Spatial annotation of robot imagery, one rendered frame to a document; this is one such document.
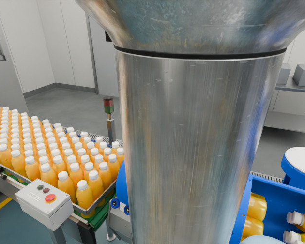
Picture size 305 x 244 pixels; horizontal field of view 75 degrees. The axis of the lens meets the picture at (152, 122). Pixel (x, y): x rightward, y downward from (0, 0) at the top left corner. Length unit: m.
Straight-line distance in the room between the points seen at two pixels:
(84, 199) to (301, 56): 3.78
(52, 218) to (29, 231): 1.46
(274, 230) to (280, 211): 0.08
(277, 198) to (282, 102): 3.37
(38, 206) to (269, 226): 0.90
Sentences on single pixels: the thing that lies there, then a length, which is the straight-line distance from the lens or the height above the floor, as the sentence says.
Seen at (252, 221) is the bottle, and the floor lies 1.13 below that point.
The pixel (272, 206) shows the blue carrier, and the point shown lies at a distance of 0.99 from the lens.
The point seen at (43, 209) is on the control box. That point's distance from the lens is 0.88.
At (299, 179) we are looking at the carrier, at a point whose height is 0.98.
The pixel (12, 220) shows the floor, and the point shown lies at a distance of 2.51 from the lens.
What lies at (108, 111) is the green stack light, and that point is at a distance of 1.34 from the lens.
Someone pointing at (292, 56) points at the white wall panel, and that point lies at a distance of 4.05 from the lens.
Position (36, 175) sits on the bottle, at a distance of 1.22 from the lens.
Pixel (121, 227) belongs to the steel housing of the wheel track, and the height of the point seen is 0.86.
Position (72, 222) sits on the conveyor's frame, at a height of 0.88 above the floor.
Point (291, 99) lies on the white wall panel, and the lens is 4.25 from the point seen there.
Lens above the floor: 1.72
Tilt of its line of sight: 28 degrees down
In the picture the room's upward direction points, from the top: straight up
